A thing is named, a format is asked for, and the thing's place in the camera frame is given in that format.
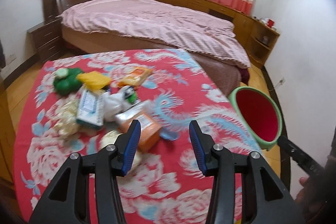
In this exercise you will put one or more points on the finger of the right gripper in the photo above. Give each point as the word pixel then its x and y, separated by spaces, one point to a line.
pixel 303 160

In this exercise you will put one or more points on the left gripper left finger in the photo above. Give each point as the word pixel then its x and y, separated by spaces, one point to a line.
pixel 66 199

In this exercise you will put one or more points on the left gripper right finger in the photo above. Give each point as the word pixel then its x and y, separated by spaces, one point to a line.
pixel 265 198

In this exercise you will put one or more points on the cream plastic bag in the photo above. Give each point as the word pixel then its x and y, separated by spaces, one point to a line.
pixel 66 124

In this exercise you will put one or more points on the white medicine box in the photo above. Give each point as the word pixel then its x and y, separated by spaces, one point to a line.
pixel 90 110

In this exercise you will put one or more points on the silver foil wrapper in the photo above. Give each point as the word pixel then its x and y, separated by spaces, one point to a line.
pixel 133 111

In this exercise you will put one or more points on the white cloth sock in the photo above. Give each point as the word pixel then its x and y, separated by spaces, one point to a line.
pixel 114 104

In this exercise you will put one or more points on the orange cardboard box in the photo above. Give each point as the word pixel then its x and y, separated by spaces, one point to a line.
pixel 149 130

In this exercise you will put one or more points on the yellow foam fruit net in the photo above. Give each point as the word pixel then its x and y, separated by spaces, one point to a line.
pixel 94 80

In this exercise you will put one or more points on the orange snack packet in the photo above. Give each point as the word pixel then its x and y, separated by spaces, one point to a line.
pixel 135 78

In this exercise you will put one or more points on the person's right hand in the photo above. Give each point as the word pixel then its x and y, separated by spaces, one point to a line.
pixel 306 198

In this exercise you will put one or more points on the red bin with green rim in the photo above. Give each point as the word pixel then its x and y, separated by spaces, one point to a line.
pixel 259 113

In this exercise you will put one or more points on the red floral tablecloth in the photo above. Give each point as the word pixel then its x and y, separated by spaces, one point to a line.
pixel 165 184

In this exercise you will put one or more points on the green clover squishy toy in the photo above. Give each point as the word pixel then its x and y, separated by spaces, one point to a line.
pixel 66 82

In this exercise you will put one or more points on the wooden corner shelf unit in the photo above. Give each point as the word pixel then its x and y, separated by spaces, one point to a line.
pixel 260 43

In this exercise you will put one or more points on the red box on shelf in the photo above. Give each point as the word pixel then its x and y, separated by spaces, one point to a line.
pixel 270 23

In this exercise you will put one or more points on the long wooden low cabinet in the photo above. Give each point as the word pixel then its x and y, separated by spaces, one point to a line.
pixel 243 24

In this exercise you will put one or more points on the dark wooden nightstand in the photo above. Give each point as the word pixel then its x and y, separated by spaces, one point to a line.
pixel 47 40

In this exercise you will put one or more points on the pink checked bedspread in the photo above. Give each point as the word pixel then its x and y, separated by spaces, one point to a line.
pixel 175 26

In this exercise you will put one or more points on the wall outlet with cable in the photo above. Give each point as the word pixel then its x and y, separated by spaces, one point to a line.
pixel 280 82

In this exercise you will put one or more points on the bed with brown frame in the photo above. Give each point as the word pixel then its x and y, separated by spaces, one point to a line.
pixel 224 75

